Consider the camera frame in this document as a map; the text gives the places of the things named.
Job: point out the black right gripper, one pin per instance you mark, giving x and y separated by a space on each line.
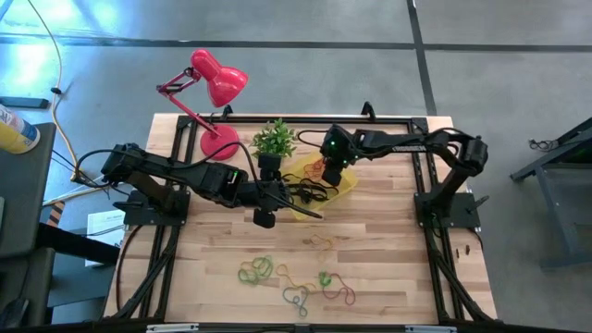
337 150

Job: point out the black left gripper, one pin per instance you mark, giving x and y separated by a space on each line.
268 194

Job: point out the red rubber band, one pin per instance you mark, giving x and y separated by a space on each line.
319 163
353 296
314 171

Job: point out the black rubber band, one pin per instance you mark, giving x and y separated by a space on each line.
303 189
324 189

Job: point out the yellow rubber band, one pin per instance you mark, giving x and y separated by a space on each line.
319 237
283 273

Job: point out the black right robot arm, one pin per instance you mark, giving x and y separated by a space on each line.
402 141

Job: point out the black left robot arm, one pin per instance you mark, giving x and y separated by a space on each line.
185 173

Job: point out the yellow translucent plastic bin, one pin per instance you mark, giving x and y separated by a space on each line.
347 182

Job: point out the green potted plant white pot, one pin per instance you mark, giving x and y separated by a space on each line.
275 139

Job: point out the red desk lamp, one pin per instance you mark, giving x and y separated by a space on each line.
222 83

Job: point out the white paper sheet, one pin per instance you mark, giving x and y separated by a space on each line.
104 226

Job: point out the black floor beam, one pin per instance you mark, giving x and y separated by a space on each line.
78 245

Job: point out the orange black striped marker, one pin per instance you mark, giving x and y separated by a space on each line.
55 213

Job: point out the dark grey metal table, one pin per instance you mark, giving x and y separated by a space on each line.
555 208

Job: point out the black side desk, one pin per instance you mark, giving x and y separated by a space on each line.
23 185

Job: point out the yellow wipes canister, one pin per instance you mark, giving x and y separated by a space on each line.
16 134

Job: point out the black flat device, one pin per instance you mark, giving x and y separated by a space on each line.
23 102

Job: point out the black aluminium table frame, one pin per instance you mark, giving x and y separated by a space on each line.
305 120

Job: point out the black frame clamp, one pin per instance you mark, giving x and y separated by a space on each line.
226 111
368 111

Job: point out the silver bracket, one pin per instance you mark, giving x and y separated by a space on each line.
430 329
172 328

